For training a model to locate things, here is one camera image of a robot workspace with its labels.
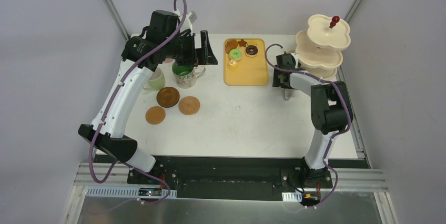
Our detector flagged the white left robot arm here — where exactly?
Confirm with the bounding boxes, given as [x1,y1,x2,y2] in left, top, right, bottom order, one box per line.
[78,10,218,184]

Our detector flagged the star-shaped chocolate cookie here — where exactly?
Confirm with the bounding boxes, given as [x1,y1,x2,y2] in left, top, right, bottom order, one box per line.
[237,39,247,47]

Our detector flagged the right white slotted cable duct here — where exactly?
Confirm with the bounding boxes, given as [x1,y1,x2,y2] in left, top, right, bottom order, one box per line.
[282,191,302,202]

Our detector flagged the yellow cream tart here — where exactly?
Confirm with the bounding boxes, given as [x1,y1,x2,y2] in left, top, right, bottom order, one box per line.
[227,59,238,71]

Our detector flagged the orange round coaster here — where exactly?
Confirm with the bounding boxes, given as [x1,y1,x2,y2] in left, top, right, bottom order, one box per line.
[145,106,166,125]

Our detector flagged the floral mug with green inside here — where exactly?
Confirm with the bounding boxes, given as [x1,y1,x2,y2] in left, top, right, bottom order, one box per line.
[171,63,206,89]

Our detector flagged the cream three-tier cake stand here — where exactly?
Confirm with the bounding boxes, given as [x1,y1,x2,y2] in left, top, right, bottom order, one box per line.
[295,14,351,80]

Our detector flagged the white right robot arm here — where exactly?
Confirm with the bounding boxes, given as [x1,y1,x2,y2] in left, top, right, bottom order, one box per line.
[272,53,353,187]

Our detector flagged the yellow plastic tray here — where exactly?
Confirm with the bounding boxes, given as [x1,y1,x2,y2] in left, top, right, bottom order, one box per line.
[224,38,269,86]

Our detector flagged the light woven round coaster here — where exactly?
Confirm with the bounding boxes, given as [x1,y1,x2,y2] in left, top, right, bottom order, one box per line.
[178,96,200,115]

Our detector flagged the dark brown wooden coaster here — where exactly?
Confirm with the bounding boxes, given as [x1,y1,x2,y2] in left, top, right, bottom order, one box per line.
[156,87,180,108]

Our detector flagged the metal tongs with black tips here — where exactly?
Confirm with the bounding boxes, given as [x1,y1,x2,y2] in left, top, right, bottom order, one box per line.
[283,89,293,101]

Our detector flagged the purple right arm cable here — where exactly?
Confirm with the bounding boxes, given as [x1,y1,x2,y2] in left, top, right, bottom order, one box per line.
[264,43,352,206]

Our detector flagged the green frosted donut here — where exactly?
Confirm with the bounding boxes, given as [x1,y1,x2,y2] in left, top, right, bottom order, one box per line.
[228,48,242,61]

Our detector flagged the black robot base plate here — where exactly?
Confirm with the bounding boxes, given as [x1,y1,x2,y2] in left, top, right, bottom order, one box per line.
[127,155,370,201]

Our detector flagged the light green mug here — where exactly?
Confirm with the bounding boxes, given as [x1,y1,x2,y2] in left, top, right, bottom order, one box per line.
[143,68,165,91]

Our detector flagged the chocolate sprinkled donut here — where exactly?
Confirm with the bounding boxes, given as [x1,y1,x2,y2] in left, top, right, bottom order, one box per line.
[245,45,259,57]

